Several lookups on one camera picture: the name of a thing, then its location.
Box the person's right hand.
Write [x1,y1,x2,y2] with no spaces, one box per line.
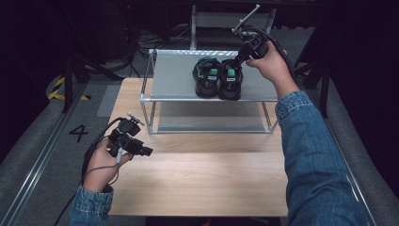
[245,40,300,100]

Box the bundle of black floor cables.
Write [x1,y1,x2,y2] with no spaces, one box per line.
[125,24,192,69]

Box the black tripod stand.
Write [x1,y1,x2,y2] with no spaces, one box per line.
[293,56,334,120]
[60,53,123,114]

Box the person's left hand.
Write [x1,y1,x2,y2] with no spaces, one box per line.
[83,137,135,193]

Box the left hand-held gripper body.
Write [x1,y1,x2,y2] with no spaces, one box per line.
[107,112,146,158]

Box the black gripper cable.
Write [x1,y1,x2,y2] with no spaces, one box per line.
[53,117,125,226]
[241,27,296,79]

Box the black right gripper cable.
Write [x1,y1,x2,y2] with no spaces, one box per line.
[241,27,296,79]

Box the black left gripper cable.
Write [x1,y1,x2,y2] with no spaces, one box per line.
[53,117,125,226]

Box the metal floor rail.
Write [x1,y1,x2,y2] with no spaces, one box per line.
[0,84,89,226]
[305,88,377,226]

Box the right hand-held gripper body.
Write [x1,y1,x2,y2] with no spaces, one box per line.
[231,3,271,60]

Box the grey cable with white plug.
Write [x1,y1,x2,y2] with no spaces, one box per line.
[84,147,124,186]

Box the yellow and black floor tape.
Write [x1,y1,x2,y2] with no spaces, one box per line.
[46,76,92,102]

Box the grey metal frame stand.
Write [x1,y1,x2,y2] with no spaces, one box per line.
[190,4,278,53]

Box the black sandal with blue straps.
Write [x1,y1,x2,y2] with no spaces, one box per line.
[192,56,221,98]
[218,58,245,102]

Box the grey two-tier shoe rack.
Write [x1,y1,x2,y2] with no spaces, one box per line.
[139,48,280,136]

